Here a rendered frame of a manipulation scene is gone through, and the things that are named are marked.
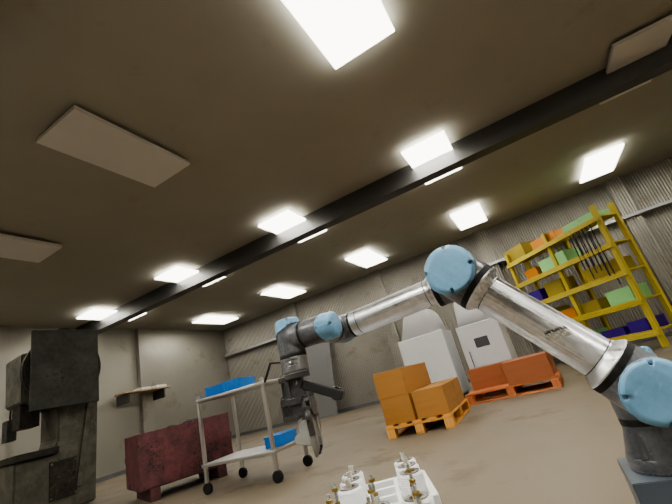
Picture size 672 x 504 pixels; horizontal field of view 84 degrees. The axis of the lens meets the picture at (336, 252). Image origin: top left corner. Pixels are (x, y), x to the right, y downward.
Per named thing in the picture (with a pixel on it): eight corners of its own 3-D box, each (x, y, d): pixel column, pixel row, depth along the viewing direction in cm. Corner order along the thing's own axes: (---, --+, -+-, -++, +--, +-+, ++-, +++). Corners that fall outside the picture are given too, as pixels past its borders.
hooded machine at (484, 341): (526, 386, 536) (486, 287, 586) (478, 396, 562) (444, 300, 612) (527, 380, 602) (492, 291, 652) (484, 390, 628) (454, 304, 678)
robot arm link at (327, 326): (344, 311, 110) (313, 322, 114) (326, 308, 100) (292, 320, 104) (351, 337, 108) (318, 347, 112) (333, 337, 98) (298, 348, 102)
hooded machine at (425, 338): (415, 409, 608) (387, 315, 660) (426, 403, 666) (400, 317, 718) (465, 398, 575) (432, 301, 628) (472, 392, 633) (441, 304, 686)
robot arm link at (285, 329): (291, 314, 105) (267, 323, 108) (299, 353, 101) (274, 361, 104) (306, 315, 112) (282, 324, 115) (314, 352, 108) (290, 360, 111)
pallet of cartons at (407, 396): (478, 407, 448) (459, 352, 469) (453, 428, 355) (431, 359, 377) (418, 419, 482) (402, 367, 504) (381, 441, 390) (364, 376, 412)
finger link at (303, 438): (299, 461, 96) (293, 422, 101) (321, 455, 96) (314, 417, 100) (296, 462, 94) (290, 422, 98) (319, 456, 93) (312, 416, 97)
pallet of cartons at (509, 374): (563, 379, 500) (550, 349, 514) (565, 386, 435) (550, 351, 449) (477, 397, 547) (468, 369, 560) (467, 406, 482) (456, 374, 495)
